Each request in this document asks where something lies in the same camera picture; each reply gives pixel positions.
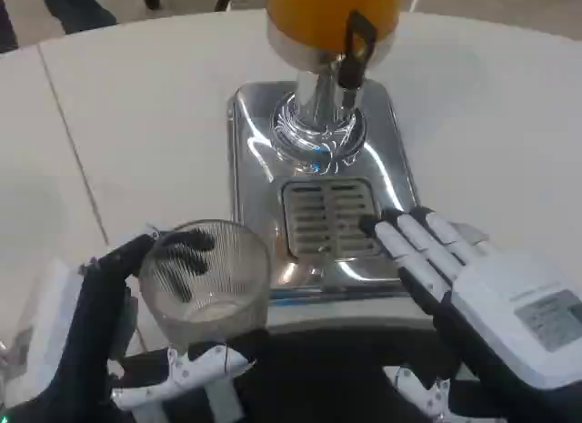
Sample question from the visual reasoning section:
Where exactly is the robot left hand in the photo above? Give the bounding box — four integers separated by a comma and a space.
0, 222, 256, 423

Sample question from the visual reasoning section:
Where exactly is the clear ribbed glass cup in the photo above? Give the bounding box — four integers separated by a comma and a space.
137, 218, 273, 357

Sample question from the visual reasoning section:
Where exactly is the person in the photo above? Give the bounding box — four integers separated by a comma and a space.
0, 0, 118, 55

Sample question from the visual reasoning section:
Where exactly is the orange juice dispenser steel base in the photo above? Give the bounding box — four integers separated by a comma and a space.
226, 0, 423, 327

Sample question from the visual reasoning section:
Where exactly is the black dispenser tap handle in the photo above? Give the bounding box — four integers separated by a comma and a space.
336, 9, 379, 111

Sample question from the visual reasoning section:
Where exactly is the steel drip tray grid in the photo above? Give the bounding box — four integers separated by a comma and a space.
277, 177, 382, 261

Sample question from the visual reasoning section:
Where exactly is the black robot torso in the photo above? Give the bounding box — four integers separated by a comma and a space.
120, 320, 460, 423

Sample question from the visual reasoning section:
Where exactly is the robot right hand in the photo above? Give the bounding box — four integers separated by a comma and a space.
360, 206, 582, 423

